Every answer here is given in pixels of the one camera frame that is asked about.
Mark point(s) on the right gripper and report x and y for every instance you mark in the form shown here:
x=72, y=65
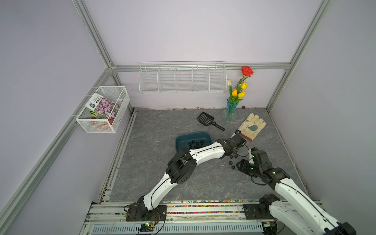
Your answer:
x=242, y=165

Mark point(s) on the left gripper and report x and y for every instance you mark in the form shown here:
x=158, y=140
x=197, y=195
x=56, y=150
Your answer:
x=236, y=150

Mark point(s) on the teal plastic storage box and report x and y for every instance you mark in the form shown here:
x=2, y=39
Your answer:
x=183, y=140

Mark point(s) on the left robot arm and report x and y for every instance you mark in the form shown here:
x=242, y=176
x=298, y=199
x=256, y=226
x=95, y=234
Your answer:
x=179, y=169

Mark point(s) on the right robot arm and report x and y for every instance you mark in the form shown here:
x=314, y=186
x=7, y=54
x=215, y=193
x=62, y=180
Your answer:
x=293, y=194

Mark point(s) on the cream work glove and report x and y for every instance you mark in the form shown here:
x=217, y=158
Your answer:
x=252, y=126

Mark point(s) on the black plastic scoop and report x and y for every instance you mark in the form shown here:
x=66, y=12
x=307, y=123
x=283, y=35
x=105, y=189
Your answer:
x=207, y=120

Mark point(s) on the red and yellow flowers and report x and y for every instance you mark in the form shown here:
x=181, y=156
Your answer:
x=237, y=92

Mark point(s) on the pink flower packet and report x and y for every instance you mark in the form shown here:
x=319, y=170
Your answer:
x=102, y=107

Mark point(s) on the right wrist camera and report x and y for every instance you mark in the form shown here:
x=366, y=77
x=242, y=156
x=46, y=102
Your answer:
x=251, y=158

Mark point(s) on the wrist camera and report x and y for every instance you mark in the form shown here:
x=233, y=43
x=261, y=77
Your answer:
x=251, y=158
x=237, y=132

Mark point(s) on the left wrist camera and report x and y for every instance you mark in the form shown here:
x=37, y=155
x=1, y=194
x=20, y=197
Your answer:
x=237, y=132

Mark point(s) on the white wire wall shelf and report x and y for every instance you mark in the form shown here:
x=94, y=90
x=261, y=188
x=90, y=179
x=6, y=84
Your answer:
x=185, y=77

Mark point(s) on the white wire basket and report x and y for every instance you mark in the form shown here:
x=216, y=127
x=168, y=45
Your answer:
x=93, y=125

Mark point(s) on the metal base rail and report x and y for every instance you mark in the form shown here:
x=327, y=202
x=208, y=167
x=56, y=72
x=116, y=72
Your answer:
x=235, y=217

